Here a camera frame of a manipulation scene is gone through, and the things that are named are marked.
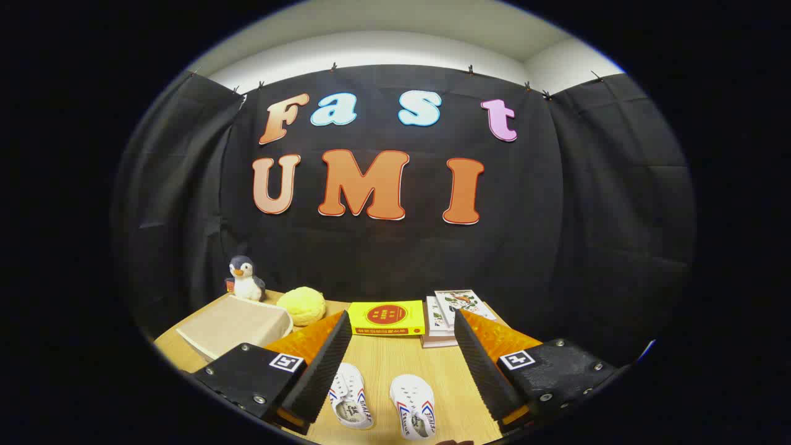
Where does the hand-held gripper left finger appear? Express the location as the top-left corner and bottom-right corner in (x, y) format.
(192, 310), (353, 436)

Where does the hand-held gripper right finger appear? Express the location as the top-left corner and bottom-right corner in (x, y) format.
(453, 308), (619, 433)

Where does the white canvas shoe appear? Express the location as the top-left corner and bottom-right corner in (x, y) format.
(328, 363), (375, 430)
(389, 374), (436, 441)

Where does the beige storage box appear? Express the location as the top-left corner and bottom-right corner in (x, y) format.
(176, 295), (294, 361)

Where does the yellow plush ball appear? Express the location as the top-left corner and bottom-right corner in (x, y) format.
(276, 286), (326, 327)

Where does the yellow book with red circle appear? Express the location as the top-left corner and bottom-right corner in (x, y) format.
(347, 300), (426, 337)

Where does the penguin plush toy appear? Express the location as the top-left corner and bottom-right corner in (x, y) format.
(226, 255), (266, 302)

